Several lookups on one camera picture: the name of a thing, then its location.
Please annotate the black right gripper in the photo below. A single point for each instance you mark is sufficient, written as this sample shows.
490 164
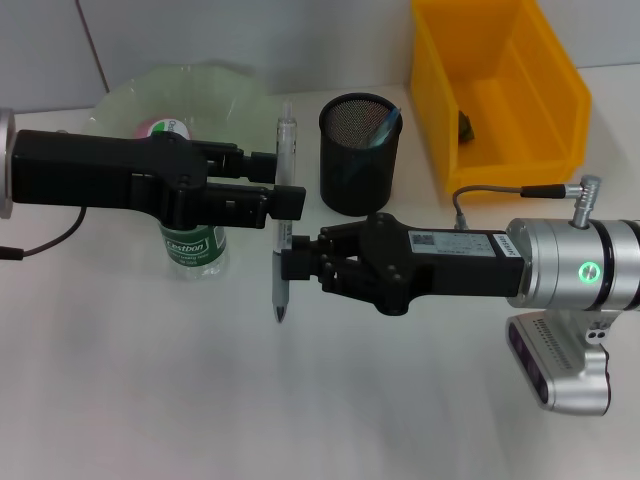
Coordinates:
450 270

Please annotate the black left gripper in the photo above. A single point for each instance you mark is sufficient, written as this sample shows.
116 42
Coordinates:
100 170

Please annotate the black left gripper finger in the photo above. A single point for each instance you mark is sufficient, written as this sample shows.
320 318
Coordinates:
287 204
262 167

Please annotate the grey white pen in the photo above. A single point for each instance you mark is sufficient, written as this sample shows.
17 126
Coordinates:
286 165

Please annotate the pink knitted peach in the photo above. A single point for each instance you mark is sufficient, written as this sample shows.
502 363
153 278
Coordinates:
145 127

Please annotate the clear green-label water bottle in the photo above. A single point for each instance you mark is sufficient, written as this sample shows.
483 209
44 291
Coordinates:
192 250

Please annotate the blue children's scissors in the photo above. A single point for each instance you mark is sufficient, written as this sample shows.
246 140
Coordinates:
380 135

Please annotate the green plastic wrapper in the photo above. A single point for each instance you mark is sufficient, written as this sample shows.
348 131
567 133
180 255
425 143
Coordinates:
466 129

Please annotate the black mesh pen cup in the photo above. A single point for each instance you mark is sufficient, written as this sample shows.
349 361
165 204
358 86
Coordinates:
350 195

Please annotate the green glass fruit plate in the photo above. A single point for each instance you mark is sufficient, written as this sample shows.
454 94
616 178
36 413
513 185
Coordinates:
210 95

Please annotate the yellow plastic bin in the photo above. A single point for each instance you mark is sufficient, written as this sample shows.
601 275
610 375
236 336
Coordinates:
525 100

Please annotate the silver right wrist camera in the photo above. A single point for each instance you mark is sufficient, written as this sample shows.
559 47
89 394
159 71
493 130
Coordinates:
560 365

